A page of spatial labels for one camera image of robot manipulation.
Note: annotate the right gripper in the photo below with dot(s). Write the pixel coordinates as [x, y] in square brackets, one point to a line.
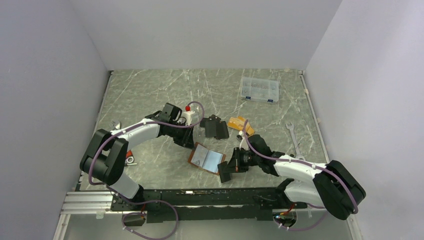
[237, 166]

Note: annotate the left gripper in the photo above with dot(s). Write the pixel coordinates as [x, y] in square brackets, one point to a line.
[187, 140]

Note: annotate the single silver VIP card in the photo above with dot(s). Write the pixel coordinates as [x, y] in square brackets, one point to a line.
[200, 156]

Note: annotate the brown leather card holder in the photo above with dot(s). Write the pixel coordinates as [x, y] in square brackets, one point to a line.
[214, 158]

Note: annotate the single black card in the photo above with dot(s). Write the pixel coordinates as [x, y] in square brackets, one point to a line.
[224, 175]

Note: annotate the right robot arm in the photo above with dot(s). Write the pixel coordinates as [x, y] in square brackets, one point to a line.
[321, 185]

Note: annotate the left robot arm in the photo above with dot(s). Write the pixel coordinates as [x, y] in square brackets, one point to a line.
[105, 157]

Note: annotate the orange card stack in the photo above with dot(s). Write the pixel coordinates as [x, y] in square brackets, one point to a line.
[237, 123]

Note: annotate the silver open-end spanner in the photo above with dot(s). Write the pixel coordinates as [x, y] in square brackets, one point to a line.
[291, 128]

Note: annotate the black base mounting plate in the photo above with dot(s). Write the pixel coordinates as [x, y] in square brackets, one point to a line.
[258, 203]

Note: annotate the clear plastic organizer box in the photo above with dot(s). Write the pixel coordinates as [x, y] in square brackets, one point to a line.
[259, 90]

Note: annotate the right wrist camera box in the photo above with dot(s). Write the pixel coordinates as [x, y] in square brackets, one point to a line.
[243, 140]

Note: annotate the red handled adjustable wrench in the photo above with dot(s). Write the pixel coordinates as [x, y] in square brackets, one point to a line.
[129, 159]

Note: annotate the aluminium rail frame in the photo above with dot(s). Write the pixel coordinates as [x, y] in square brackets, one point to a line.
[90, 202]

